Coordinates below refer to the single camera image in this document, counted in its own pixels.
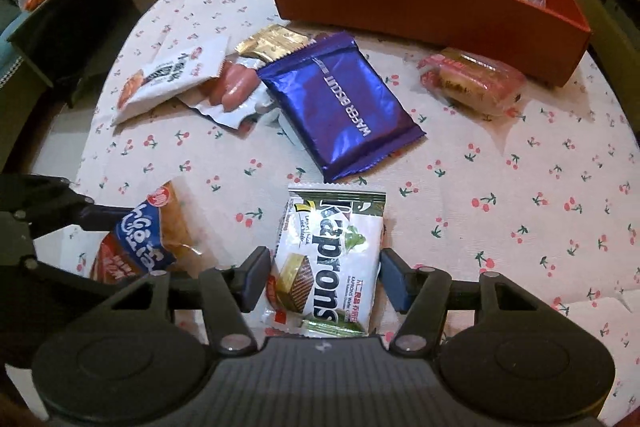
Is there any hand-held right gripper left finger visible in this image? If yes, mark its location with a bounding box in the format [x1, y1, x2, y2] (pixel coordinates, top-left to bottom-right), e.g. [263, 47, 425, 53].
[95, 246, 272, 355]

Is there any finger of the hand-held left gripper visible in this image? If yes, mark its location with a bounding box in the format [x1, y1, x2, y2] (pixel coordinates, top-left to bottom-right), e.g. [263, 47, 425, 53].
[0, 174, 135, 258]
[0, 257, 137, 365]

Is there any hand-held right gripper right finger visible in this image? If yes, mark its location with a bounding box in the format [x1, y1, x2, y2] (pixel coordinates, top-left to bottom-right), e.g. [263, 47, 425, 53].
[379, 248, 551, 356]

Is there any orange bread packet blue label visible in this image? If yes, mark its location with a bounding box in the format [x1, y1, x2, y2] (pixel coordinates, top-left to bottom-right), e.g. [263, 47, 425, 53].
[90, 179, 202, 286]

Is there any white green wafer packet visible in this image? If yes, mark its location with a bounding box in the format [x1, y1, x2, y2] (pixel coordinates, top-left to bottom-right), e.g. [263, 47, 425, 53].
[261, 182, 387, 339]

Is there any white snack packet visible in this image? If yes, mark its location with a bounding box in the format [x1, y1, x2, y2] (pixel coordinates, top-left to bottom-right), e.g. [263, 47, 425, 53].
[111, 34, 231, 126]

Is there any vacuum sausage pack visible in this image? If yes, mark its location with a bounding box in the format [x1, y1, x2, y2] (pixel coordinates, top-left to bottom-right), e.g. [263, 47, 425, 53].
[185, 56, 282, 138]

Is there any purple wafer packet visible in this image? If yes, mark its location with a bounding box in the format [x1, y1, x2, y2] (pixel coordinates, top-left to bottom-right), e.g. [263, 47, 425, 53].
[257, 32, 427, 184]

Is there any red cake packet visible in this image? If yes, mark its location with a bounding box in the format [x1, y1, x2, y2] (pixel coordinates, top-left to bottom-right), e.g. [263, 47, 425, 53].
[419, 48, 529, 118]

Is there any gold foil packet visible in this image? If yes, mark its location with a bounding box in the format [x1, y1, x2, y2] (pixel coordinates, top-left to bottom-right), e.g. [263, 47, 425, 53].
[234, 24, 312, 64]

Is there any red cardboard box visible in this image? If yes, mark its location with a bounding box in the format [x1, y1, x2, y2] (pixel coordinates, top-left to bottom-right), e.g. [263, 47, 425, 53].
[265, 0, 593, 88]

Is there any cherry print tablecloth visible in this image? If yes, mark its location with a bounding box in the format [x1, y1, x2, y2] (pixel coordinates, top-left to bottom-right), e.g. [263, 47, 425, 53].
[30, 0, 640, 427]

